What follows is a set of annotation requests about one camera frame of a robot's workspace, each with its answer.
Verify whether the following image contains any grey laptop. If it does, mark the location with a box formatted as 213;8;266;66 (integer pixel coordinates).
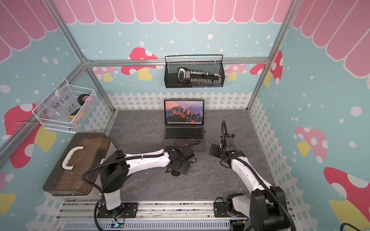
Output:
162;99;206;151

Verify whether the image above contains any black wireless mouse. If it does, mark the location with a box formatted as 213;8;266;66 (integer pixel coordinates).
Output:
171;170;181;177

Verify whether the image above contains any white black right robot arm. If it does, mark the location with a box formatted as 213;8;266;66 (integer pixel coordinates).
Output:
210;120;297;231

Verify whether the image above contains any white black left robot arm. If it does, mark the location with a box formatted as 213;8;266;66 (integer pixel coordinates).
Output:
81;140;201;231

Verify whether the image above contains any socket set in basket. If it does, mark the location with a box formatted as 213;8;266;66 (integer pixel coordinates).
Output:
177;68;223;87

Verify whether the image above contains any black tape roll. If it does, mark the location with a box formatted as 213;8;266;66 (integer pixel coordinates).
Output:
78;93;90;105

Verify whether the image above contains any yellow black tool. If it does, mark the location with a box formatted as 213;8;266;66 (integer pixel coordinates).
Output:
69;109;80;117

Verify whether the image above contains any clear plastic bag with writing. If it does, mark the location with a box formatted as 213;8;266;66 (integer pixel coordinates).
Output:
45;87;81;122

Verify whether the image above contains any black wire mesh basket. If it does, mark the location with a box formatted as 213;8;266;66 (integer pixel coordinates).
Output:
164;54;225;88

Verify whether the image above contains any brown case with white handle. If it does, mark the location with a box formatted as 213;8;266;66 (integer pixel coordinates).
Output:
43;132;117;201

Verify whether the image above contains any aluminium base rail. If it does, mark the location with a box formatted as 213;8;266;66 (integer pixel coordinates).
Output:
51;200;251;231

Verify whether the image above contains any white wire wall basket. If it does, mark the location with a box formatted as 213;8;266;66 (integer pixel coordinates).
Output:
32;79;98;134

